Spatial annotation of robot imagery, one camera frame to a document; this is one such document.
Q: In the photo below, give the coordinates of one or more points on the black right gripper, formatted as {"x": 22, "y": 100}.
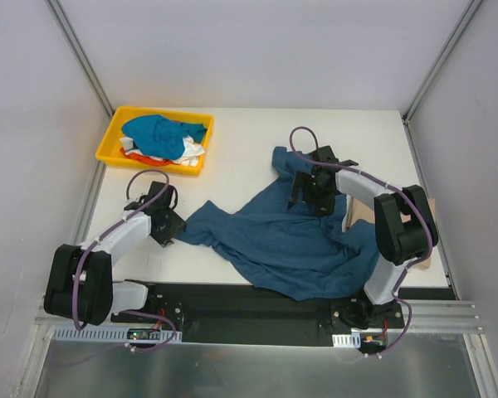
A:
{"x": 303, "y": 187}

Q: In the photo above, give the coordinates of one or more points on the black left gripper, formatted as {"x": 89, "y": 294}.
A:
{"x": 172, "y": 228}

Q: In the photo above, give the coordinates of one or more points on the dark blue t shirt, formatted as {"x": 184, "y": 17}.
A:
{"x": 288, "y": 249}

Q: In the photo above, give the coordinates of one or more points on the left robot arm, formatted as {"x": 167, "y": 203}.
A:
{"x": 81, "y": 285}

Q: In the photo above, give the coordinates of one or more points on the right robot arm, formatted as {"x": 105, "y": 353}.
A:
{"x": 405, "y": 231}

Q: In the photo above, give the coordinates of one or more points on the orange t shirt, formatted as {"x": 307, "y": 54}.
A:
{"x": 153, "y": 162}

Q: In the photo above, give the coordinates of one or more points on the white t shirt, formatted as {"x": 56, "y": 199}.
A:
{"x": 191, "y": 154}

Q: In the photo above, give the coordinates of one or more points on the teal t shirt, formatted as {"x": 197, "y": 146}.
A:
{"x": 156, "y": 136}

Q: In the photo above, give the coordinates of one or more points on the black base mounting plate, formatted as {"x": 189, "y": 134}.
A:
{"x": 242, "y": 314}

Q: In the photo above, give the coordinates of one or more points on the grey slotted cable duct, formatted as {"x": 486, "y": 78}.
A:
{"x": 115, "y": 334}

